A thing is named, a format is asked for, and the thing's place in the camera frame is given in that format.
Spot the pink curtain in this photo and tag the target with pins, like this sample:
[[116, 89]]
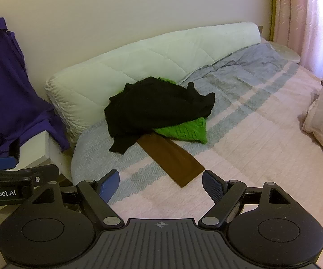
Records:
[[318, 19]]

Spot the purple shirt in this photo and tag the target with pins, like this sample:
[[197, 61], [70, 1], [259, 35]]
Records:
[[4, 89]]

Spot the green knit sweater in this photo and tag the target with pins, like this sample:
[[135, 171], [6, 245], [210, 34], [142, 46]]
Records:
[[183, 131]]

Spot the black garment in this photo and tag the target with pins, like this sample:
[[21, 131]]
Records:
[[150, 103]]

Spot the white nightstand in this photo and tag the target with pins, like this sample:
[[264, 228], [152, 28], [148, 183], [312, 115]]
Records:
[[38, 148]]

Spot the wooden bed frame post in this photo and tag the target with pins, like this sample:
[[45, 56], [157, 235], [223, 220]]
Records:
[[260, 29]]

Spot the white quilted headboard cushion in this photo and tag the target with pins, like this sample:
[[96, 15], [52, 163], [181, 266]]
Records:
[[150, 53]]

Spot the brown cloth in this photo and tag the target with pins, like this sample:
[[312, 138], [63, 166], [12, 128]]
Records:
[[172, 159]]

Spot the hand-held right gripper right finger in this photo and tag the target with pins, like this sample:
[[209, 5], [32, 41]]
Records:
[[212, 186]]

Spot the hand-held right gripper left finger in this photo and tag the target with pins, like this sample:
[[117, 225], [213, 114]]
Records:
[[109, 183]]

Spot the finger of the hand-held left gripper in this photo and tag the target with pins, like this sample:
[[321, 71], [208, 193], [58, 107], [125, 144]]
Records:
[[1, 162], [15, 173]]

